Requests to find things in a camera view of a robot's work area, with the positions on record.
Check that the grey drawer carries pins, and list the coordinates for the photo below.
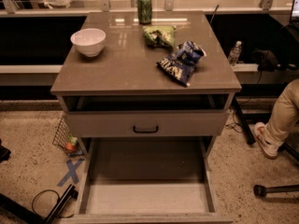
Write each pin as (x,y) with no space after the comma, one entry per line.
(146,181)
(138,124)

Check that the grey drawer cabinet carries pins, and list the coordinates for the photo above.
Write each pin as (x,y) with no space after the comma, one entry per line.
(125,77)

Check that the blue chip bag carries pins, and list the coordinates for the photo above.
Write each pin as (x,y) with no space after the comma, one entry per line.
(181,64)

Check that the green chip bag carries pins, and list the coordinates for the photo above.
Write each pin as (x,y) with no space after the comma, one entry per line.
(159,36)

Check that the white bowl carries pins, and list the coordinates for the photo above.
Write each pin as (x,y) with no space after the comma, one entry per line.
(89,42)

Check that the orange green item in basket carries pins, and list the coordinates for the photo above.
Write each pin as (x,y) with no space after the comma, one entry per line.
(72,144)

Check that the clear water bottle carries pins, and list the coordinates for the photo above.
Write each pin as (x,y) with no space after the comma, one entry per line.
(235,53)

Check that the green soda can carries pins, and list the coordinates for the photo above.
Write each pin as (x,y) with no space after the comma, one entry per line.
(144,10)

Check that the black table leg right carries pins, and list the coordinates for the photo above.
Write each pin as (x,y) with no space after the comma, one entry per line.
(247,131)

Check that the black bag on ledge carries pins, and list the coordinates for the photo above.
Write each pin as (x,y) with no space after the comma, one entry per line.
(267,61)

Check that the white sneaker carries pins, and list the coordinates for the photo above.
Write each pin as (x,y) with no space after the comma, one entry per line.
(270,151)

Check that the person's leg beige trousers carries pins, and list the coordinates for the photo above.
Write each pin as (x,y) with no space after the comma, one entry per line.
(284,115)

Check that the black chair leg caster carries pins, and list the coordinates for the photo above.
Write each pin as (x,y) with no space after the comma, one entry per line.
(262,191)

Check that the black stand leg left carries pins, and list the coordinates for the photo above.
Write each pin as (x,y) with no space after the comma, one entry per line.
(45,207)

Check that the wire mesh basket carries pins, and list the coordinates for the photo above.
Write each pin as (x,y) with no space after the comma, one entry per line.
(61,137)

